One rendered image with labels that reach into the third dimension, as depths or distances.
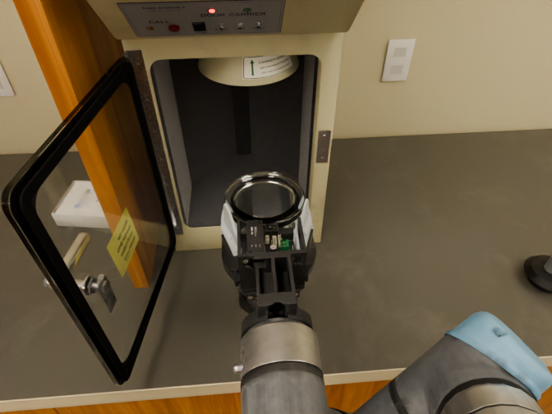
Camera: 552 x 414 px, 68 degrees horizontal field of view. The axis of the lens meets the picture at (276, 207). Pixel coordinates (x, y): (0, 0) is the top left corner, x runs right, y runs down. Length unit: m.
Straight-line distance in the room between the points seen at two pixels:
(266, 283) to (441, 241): 0.63
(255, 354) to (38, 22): 0.44
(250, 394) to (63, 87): 0.44
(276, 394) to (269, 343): 0.04
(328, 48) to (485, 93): 0.78
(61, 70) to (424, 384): 0.53
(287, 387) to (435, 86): 1.05
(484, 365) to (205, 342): 0.53
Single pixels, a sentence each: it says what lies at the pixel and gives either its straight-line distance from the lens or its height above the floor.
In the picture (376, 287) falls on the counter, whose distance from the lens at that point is 0.87.
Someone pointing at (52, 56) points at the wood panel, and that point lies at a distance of 0.60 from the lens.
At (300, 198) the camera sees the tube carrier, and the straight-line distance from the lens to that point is 0.54.
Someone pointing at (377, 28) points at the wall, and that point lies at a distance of 1.15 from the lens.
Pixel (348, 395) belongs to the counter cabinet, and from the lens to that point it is 0.94.
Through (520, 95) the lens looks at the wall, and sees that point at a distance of 1.43.
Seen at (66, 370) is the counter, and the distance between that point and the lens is 0.84.
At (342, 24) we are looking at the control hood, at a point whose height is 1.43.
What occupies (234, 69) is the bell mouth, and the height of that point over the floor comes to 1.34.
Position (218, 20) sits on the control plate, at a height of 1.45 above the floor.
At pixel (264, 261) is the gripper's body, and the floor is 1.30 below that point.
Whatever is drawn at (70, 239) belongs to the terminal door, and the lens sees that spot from 0.52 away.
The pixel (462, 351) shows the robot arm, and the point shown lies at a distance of 0.38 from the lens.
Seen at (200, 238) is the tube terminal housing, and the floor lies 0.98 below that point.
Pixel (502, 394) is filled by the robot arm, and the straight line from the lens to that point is 0.34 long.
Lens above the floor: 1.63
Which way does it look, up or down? 44 degrees down
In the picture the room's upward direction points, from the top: straight up
